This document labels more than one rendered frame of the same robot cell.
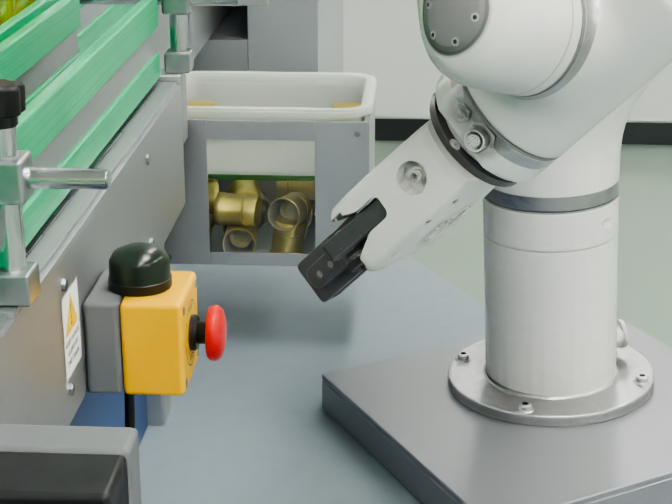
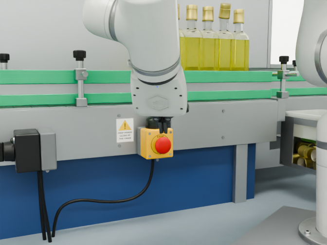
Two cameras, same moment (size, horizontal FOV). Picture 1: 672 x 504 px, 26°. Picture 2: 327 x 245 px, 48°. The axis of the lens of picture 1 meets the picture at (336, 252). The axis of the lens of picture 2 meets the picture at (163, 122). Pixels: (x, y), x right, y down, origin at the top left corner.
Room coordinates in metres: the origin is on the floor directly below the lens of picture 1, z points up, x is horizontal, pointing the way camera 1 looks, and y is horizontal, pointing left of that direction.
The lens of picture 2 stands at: (0.58, -0.66, 1.12)
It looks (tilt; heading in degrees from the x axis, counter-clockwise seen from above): 7 degrees down; 63
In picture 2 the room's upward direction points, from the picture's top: straight up
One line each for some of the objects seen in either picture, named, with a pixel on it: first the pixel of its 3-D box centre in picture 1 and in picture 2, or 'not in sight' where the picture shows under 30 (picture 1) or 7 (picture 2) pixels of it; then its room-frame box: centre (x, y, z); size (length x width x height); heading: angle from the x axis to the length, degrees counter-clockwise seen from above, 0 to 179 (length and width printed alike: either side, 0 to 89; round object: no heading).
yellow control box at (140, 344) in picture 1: (146, 334); (154, 142); (0.97, 0.14, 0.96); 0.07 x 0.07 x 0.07; 87
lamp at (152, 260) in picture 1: (139, 265); (154, 121); (0.97, 0.14, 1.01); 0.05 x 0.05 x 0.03
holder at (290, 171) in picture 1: (244, 171); (320, 142); (1.51, 0.10, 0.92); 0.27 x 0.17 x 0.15; 87
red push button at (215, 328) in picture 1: (201, 332); (161, 144); (0.96, 0.10, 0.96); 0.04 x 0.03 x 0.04; 177
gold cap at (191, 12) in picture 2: not in sight; (191, 12); (1.18, 0.31, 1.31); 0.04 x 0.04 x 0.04
